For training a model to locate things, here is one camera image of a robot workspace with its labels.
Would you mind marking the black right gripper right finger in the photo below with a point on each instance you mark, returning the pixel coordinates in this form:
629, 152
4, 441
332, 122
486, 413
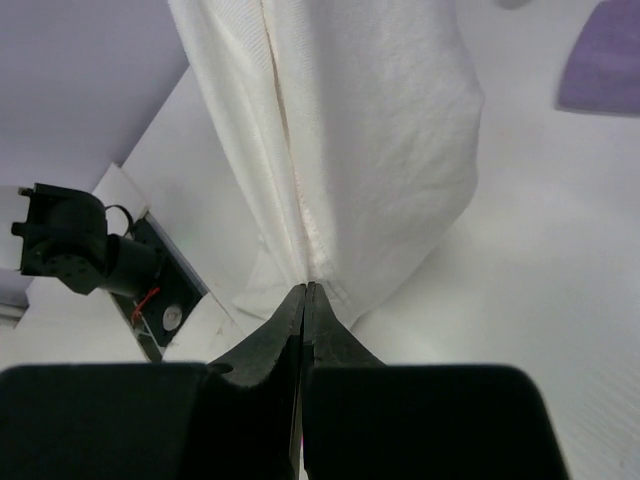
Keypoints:
334, 364

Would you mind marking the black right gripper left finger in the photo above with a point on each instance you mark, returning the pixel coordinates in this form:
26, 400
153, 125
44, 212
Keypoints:
253, 399

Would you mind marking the white t shirt red print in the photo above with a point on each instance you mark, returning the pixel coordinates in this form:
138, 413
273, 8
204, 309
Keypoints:
351, 128

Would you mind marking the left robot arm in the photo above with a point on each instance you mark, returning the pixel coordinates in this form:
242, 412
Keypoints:
54, 232

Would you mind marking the purple t shirt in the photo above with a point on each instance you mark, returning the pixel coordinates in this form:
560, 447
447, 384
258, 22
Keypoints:
601, 74

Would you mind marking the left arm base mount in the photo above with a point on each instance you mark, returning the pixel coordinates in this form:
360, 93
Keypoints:
156, 316

